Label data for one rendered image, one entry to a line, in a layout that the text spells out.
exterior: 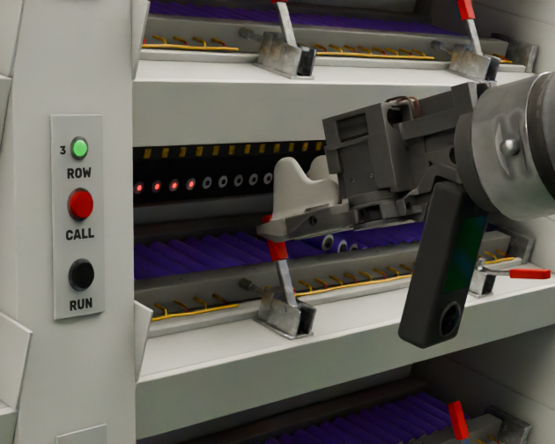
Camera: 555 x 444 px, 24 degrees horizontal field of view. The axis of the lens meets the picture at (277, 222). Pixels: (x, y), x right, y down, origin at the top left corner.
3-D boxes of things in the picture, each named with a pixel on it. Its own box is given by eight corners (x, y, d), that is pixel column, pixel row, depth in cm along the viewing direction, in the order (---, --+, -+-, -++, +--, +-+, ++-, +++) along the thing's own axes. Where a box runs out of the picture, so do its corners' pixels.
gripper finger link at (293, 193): (248, 169, 98) (346, 144, 92) (262, 246, 98) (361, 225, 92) (223, 171, 96) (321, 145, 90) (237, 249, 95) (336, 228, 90)
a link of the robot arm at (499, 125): (608, 205, 85) (536, 215, 77) (543, 218, 88) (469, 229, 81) (582, 72, 85) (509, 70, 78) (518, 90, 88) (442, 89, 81)
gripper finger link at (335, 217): (310, 211, 95) (408, 189, 90) (314, 235, 95) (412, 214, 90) (271, 216, 91) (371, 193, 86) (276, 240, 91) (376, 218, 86)
